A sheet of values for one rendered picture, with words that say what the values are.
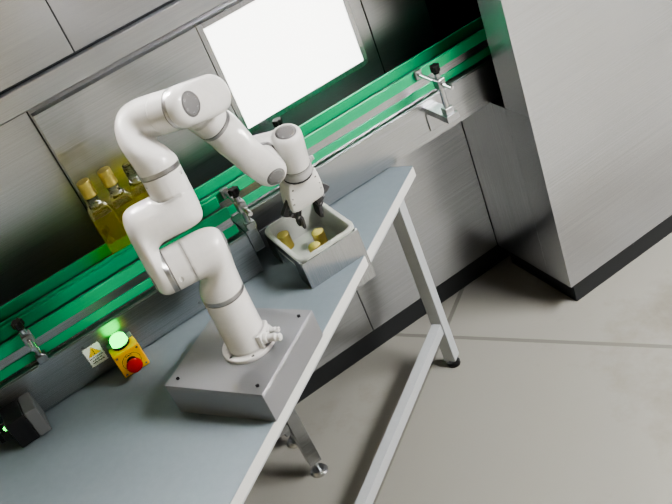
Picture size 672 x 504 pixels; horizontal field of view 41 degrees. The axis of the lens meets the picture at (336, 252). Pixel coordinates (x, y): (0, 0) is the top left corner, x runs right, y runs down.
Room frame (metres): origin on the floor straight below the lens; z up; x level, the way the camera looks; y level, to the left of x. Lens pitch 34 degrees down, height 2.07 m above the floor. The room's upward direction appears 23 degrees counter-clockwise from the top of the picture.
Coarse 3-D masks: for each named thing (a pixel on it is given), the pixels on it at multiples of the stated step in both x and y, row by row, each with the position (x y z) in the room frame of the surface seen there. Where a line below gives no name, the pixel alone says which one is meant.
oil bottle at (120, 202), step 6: (120, 192) 2.06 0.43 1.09; (126, 192) 2.06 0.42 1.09; (108, 198) 2.07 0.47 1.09; (114, 198) 2.05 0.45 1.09; (120, 198) 2.04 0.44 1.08; (126, 198) 2.04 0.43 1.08; (132, 198) 2.05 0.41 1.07; (114, 204) 2.04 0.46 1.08; (120, 204) 2.04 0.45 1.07; (126, 204) 2.04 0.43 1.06; (132, 204) 2.05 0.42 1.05; (114, 210) 2.04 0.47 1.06; (120, 210) 2.04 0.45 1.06; (120, 216) 2.03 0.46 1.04
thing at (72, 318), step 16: (224, 208) 2.00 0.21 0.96; (208, 224) 1.98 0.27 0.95; (224, 224) 2.00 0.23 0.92; (176, 240) 1.96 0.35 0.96; (128, 272) 1.91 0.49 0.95; (144, 272) 1.93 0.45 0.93; (96, 288) 1.89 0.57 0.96; (112, 288) 1.90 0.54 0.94; (128, 288) 1.91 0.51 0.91; (144, 288) 1.92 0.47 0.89; (80, 304) 1.87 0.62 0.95; (96, 304) 1.89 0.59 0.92; (112, 304) 1.89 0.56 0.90; (48, 320) 1.85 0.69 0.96; (64, 320) 1.86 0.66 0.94; (80, 320) 1.87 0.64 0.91; (96, 320) 1.88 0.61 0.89; (16, 336) 1.83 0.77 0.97; (48, 336) 1.85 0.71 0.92; (64, 336) 1.85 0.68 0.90; (0, 352) 1.81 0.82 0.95; (16, 352) 1.82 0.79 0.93; (32, 352) 1.83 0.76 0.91; (0, 368) 1.81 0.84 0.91; (16, 368) 1.81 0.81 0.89
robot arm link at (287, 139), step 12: (276, 132) 1.91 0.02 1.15; (288, 132) 1.89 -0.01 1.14; (300, 132) 1.89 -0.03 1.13; (264, 144) 1.88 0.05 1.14; (276, 144) 1.88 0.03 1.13; (288, 144) 1.87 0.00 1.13; (300, 144) 1.88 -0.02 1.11; (288, 156) 1.88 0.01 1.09; (300, 156) 1.88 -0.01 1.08; (288, 168) 1.89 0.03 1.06; (300, 168) 1.89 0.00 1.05
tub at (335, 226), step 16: (304, 208) 2.07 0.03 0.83; (272, 224) 2.04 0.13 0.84; (288, 224) 2.05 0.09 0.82; (320, 224) 2.06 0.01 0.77; (336, 224) 1.97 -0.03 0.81; (352, 224) 1.89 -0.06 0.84; (272, 240) 1.98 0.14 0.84; (304, 240) 2.02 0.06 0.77; (336, 240) 1.86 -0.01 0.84; (304, 256) 1.84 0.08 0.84
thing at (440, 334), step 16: (400, 208) 2.15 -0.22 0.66; (400, 224) 2.16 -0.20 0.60; (400, 240) 2.17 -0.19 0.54; (416, 240) 2.17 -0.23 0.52; (416, 256) 2.15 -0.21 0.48; (416, 272) 2.16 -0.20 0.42; (432, 288) 2.16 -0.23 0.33; (432, 304) 2.15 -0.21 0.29; (432, 320) 2.17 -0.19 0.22; (432, 336) 2.11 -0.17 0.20; (448, 336) 2.16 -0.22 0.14; (432, 352) 2.07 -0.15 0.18; (448, 352) 2.16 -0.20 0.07; (416, 368) 2.01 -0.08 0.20; (416, 384) 1.95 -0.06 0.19; (400, 400) 1.91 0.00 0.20; (288, 416) 1.54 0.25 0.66; (400, 416) 1.85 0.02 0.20; (400, 432) 1.82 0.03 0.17; (272, 448) 1.47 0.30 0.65; (384, 448) 1.77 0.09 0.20; (384, 464) 1.73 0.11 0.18; (368, 480) 1.68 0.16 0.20; (368, 496) 1.63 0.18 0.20
